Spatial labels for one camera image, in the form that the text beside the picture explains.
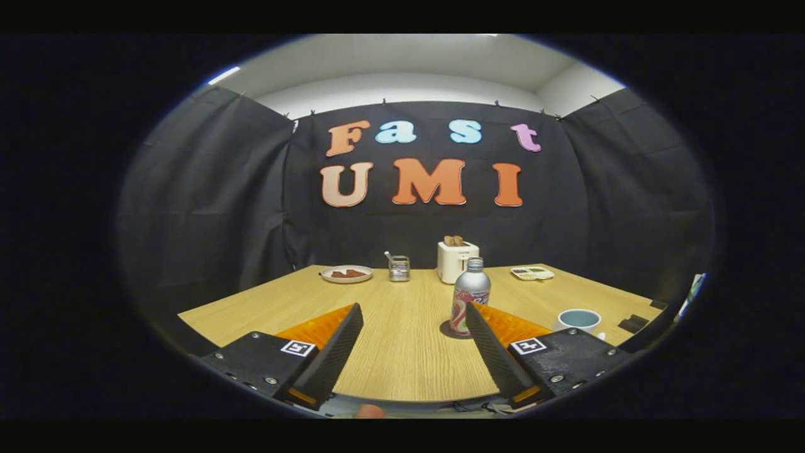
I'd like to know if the white toaster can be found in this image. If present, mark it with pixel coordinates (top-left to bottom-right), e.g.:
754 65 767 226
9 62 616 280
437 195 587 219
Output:
437 241 480 284

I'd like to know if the round dark brown coaster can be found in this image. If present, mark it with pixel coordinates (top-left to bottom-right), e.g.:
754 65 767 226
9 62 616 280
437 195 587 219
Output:
439 320 474 341

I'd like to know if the white cup with handle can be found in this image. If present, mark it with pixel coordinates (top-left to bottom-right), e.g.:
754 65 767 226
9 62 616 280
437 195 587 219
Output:
553 308 606 341

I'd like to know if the round white plate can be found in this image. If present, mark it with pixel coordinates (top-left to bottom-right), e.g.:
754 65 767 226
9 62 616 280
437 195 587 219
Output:
320 265 374 284

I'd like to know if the wooden table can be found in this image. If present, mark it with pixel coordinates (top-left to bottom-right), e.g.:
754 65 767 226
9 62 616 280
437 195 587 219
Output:
178 264 665 403

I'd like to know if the white and blue object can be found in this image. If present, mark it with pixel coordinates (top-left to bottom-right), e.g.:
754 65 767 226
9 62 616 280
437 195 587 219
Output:
682 272 707 315

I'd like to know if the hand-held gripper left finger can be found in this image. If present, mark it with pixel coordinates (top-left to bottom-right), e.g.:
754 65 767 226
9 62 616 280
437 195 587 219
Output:
200 303 365 411

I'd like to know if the silver juice bottle pink label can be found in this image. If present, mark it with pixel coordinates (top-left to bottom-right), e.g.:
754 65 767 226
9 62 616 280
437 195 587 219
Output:
450 257 491 337

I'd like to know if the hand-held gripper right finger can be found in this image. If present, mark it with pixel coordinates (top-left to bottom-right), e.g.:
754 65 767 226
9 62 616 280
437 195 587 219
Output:
465 301 632 410

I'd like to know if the black backdrop cloth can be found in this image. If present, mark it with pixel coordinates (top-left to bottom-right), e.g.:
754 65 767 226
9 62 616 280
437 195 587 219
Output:
116 85 716 340

